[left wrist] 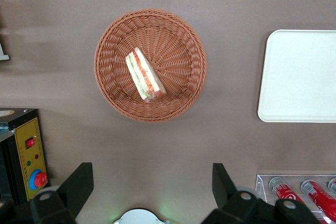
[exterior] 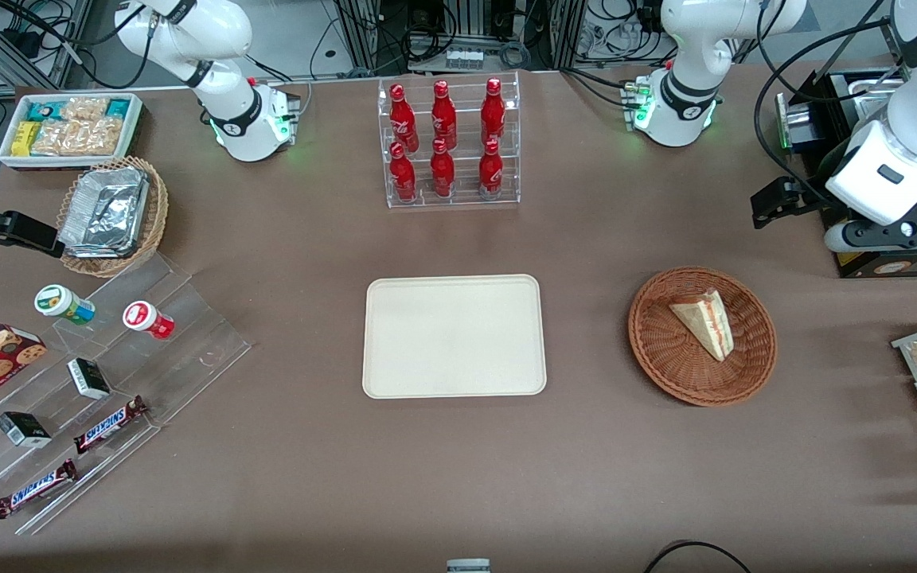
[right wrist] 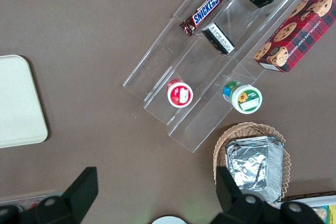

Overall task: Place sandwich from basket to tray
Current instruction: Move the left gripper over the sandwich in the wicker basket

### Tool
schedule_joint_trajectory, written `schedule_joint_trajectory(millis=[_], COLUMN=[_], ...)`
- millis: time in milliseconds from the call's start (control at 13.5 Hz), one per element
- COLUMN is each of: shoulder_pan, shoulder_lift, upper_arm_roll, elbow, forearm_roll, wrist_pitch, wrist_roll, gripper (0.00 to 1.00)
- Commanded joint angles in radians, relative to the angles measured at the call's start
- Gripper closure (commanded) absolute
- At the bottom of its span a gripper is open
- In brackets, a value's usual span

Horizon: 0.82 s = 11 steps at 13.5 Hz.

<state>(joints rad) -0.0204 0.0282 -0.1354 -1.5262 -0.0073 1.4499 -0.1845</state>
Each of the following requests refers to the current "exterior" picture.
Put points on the teal snack packet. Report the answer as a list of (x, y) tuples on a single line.
[(44, 110), (119, 107)]

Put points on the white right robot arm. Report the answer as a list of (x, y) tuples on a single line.
[(228, 95)]

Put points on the grey metal bracket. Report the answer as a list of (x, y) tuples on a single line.
[(468, 566)]

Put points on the yellow snack packet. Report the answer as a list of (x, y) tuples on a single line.
[(25, 138)]

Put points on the red soda bottle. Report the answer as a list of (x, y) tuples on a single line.
[(403, 173), (442, 171), (491, 169), (403, 119), (493, 111), (443, 115)]

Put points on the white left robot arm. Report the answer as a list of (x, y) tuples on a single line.
[(685, 99)]

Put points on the light tan wicker basket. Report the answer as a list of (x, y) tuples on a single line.
[(154, 219)]

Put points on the clear acrylic stepped stand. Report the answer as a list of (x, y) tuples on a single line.
[(188, 334)]

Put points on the red lid cup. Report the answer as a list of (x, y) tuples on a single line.
[(144, 317)]

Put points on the clear acrylic bottle rack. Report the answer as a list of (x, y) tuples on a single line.
[(466, 199)]

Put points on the white power strip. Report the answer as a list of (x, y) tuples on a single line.
[(464, 58)]

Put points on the green lid cup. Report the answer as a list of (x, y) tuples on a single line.
[(60, 302)]

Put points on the black food display case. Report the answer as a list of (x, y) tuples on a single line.
[(809, 119)]

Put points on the small black box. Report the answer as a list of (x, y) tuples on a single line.
[(88, 379), (23, 430)]

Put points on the clear cracker bag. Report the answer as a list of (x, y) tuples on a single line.
[(102, 137), (59, 138), (84, 108)]

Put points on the brown round wicker basket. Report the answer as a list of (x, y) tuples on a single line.
[(665, 358)]

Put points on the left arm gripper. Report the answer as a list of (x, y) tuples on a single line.
[(819, 192)]

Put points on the aluminium foil tray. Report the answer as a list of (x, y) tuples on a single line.
[(104, 211)]

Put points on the cream plastic tray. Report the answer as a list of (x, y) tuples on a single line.
[(454, 334)]

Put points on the aluminium frame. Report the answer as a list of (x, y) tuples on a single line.
[(37, 48)]

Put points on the triangular sandwich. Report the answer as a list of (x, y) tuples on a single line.
[(701, 322)]

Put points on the white rectangular bin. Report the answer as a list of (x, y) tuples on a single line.
[(68, 161)]

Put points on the Snickers bar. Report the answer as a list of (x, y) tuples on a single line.
[(35, 489), (111, 424)]

